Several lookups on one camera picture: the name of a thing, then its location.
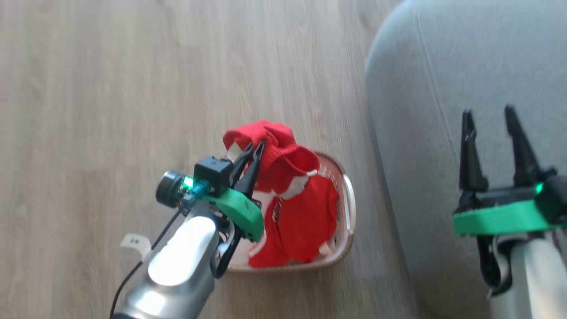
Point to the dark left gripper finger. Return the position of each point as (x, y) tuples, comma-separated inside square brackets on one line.
[(253, 170), (241, 161)]

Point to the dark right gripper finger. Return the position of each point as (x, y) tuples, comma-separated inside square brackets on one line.
[(470, 159), (522, 150)]

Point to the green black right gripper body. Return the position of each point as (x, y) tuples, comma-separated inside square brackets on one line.
[(496, 219)]

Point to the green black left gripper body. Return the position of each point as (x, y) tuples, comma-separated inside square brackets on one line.
[(241, 212)]

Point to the red white clothing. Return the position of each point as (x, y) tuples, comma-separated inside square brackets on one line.
[(305, 212)]

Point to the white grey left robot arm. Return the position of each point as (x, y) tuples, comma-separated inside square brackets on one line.
[(181, 257)]

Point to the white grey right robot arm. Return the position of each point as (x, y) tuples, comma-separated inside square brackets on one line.
[(540, 279)]

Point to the grey sofa seat cushion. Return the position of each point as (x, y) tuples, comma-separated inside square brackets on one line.
[(421, 133)]

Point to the beige white laundry basket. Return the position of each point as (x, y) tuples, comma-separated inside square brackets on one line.
[(350, 208)]

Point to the black round wrist module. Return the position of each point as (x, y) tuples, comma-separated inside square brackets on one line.
[(167, 189)]

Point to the white paper tag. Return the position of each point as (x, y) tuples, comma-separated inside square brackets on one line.
[(135, 243)]

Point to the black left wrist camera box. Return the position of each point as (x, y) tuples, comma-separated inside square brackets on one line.
[(212, 175)]

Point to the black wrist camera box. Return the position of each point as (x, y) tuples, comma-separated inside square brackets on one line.
[(212, 175), (556, 197)]

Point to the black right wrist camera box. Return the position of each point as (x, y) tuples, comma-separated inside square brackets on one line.
[(556, 197)]

